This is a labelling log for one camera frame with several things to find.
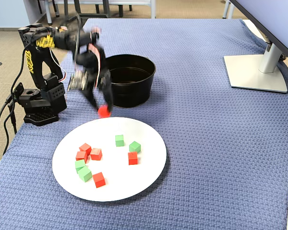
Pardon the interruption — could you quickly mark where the silver monitor with stand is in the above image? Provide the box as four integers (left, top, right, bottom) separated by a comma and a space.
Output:
223, 0, 288, 94

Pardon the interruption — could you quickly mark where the white round plate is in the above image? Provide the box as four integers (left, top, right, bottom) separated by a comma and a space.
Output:
52, 116, 168, 202

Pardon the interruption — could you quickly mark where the black metal bucket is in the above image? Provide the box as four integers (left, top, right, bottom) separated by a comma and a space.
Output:
105, 54, 156, 108

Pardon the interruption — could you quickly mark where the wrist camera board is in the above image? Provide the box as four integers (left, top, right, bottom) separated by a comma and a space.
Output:
67, 70, 89, 92

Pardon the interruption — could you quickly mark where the red cube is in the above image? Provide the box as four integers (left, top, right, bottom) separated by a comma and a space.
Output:
97, 105, 112, 119
79, 143, 92, 156
128, 151, 138, 166
75, 151, 88, 164
90, 148, 103, 161
92, 172, 106, 189

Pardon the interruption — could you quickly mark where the blue woven table cloth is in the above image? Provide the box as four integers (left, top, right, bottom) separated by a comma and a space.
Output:
0, 18, 288, 230

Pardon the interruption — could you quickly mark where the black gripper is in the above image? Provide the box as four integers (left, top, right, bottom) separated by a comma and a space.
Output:
76, 46, 115, 113

